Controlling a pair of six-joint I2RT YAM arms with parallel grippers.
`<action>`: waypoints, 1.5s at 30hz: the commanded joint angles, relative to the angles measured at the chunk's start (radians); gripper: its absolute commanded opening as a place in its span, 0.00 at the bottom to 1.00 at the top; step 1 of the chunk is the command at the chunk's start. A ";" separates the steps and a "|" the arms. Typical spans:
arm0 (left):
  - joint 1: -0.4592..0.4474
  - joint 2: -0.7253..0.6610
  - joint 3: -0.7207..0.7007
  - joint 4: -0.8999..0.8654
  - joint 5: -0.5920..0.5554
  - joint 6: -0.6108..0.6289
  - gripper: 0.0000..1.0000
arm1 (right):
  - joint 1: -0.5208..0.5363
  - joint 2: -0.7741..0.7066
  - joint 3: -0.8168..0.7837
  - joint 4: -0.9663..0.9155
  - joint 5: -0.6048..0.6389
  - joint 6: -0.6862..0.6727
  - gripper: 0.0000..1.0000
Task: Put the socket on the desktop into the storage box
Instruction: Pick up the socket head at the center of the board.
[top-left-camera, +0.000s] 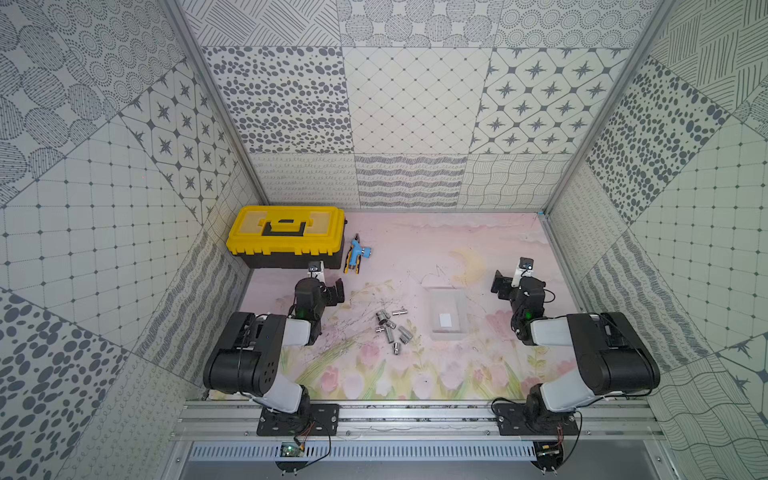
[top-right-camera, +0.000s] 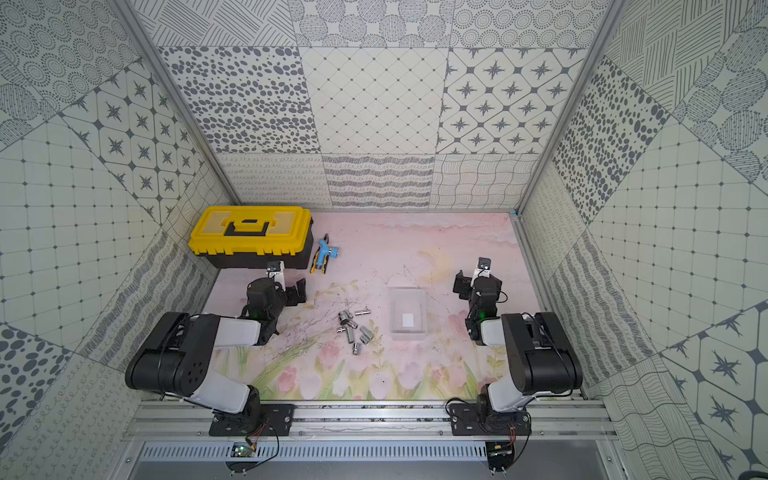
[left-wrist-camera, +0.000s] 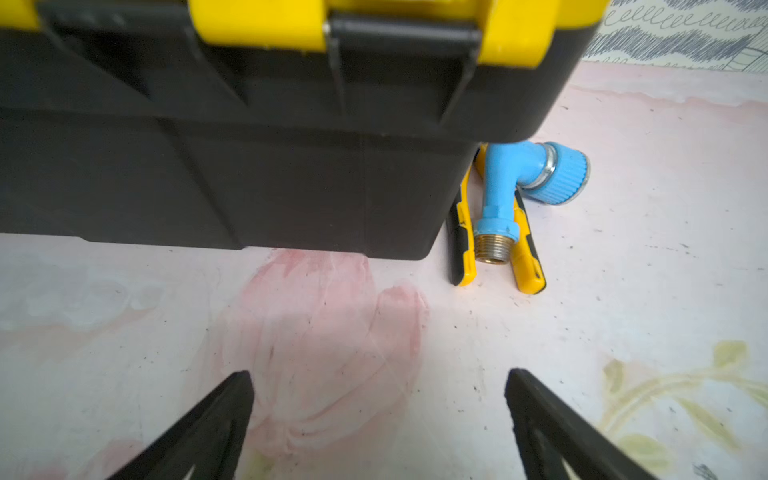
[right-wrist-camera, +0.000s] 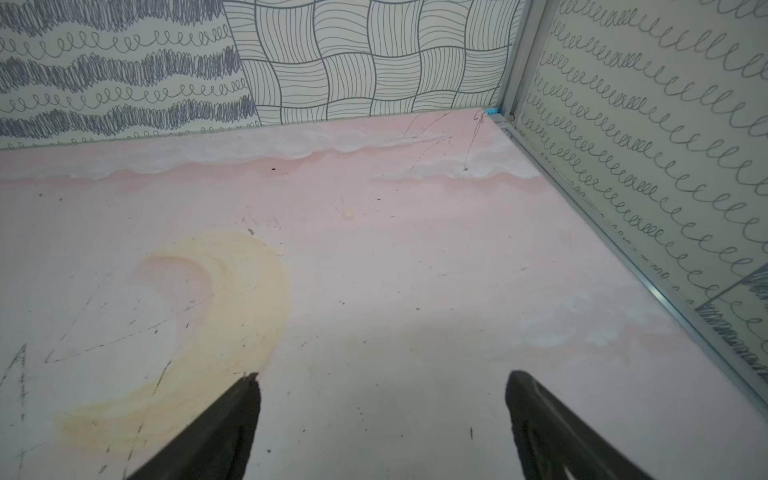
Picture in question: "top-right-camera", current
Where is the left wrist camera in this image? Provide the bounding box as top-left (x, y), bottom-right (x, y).
top-left (266, 261), bottom-right (285, 289)

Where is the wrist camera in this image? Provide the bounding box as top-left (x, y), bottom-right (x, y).
top-left (266, 261), bottom-right (285, 289)
top-left (473, 257), bottom-right (491, 279)

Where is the blue yellow hand tool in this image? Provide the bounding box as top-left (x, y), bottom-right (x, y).
top-left (310, 234), bottom-right (339, 274)

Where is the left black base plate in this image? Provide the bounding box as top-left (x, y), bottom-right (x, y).
top-left (208, 403), bottom-right (296, 437)

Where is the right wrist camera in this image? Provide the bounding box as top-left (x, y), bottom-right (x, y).
top-left (473, 257), bottom-right (491, 279)

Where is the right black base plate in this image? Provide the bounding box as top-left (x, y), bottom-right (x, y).
top-left (445, 402), bottom-right (531, 436)

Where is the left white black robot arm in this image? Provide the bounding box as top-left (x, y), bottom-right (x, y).
top-left (125, 277), bottom-right (307, 430)

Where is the translucent plastic storage box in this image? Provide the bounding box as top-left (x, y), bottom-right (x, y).
top-left (389, 287), bottom-right (428, 341)

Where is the aluminium mounting rail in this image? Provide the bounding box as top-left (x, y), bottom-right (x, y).
top-left (123, 398), bottom-right (618, 441)

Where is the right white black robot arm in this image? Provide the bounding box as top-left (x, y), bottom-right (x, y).
top-left (453, 258), bottom-right (583, 417)

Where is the small green circuit board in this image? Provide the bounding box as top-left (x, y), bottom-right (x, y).
top-left (230, 443), bottom-right (254, 458)

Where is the yellow black toolbox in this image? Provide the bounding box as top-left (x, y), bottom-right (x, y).
top-left (188, 206), bottom-right (314, 270)

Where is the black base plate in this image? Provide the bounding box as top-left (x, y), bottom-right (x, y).
top-left (445, 402), bottom-right (531, 436)
top-left (208, 403), bottom-right (296, 437)

